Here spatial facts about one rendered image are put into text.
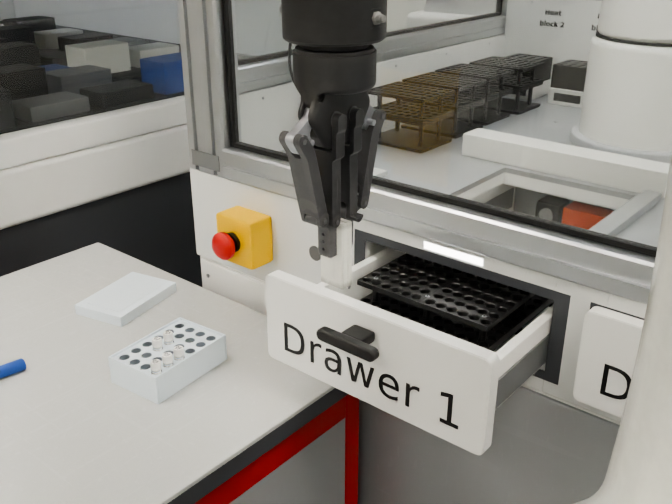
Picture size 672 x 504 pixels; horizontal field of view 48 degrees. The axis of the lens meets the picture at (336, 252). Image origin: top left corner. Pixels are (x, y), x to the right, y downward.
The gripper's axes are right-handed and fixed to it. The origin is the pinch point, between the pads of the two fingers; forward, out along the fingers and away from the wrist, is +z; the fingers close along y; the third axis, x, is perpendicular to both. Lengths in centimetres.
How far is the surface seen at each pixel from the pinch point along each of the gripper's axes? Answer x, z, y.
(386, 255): -8.5, 10.0, -20.3
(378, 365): 4.8, 11.9, -1.0
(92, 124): -77, 4, -22
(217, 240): -30.2, 10.5, -10.3
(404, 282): -1.2, 9.2, -14.0
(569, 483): 20.5, 30.0, -17.6
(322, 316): -2.8, 8.8, -1.0
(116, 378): -27.9, 21.9, 9.6
